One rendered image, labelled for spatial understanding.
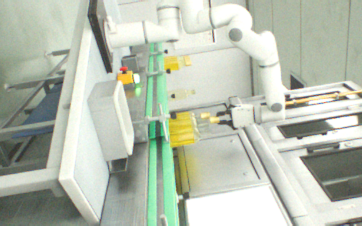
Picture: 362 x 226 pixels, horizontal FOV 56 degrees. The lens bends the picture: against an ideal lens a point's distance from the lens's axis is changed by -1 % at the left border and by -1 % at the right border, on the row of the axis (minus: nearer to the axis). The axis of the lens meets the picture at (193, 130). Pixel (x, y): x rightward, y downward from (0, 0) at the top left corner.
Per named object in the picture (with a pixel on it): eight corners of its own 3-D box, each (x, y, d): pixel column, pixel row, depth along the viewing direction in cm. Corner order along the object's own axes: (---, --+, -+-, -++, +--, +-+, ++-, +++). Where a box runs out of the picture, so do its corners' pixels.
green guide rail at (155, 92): (145, 122, 135) (165, 119, 135) (144, 120, 134) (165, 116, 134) (151, 36, 291) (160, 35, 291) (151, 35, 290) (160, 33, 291)
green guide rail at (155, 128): (149, 139, 138) (169, 135, 138) (149, 136, 138) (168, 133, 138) (152, 45, 294) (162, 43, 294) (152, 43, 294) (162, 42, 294)
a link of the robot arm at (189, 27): (209, 27, 132) (204, -15, 131) (157, 40, 142) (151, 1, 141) (218, 30, 141) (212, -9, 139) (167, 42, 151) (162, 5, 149)
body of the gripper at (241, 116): (257, 121, 160) (234, 123, 163) (255, 101, 156) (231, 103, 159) (257, 128, 154) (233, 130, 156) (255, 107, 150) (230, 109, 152)
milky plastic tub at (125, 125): (106, 161, 114) (131, 157, 114) (87, 100, 104) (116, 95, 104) (111, 138, 130) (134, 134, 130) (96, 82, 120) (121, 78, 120)
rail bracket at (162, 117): (149, 146, 135) (181, 141, 135) (141, 107, 127) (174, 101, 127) (149, 143, 137) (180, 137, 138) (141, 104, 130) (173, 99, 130)
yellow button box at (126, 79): (119, 90, 166) (134, 88, 166) (115, 76, 162) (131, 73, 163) (120, 86, 172) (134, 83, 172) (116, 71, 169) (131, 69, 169)
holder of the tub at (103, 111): (109, 174, 117) (131, 170, 117) (86, 100, 104) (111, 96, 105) (114, 150, 132) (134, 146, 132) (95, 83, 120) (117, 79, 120)
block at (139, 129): (131, 145, 133) (148, 142, 134) (125, 124, 129) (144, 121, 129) (131, 141, 137) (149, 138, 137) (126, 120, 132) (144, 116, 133)
